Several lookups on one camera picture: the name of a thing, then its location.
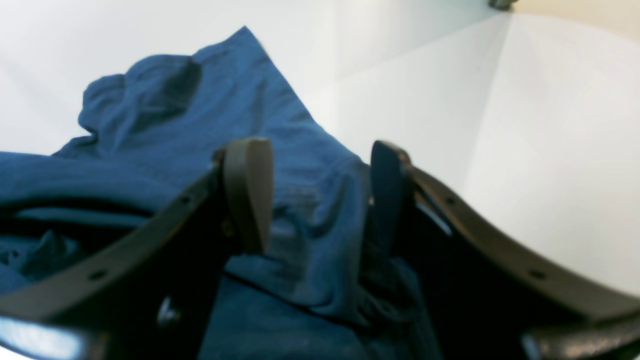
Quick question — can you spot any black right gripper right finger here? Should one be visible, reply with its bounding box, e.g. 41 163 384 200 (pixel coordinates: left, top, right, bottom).
370 140 639 360

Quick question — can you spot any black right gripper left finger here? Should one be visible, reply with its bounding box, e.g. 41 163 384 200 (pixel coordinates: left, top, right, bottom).
1 137 274 360

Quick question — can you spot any dark blue t-shirt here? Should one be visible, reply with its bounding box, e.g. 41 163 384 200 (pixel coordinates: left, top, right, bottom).
1 27 441 360

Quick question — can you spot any grey metal edge strip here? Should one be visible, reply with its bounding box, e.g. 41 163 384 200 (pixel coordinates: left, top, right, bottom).
488 0 518 11

